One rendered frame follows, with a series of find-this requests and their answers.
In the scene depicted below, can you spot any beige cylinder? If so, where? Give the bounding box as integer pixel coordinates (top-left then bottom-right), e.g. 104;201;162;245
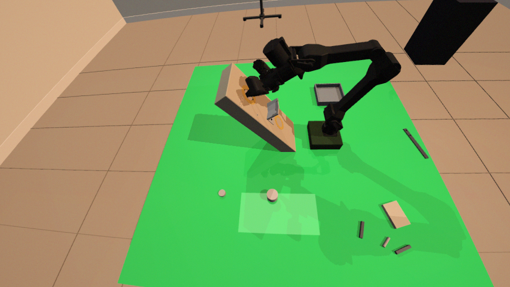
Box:
382;237;391;248

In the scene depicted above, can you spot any tan flat rectangular block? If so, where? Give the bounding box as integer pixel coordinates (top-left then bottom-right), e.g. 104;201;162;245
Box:
381;201;411;229

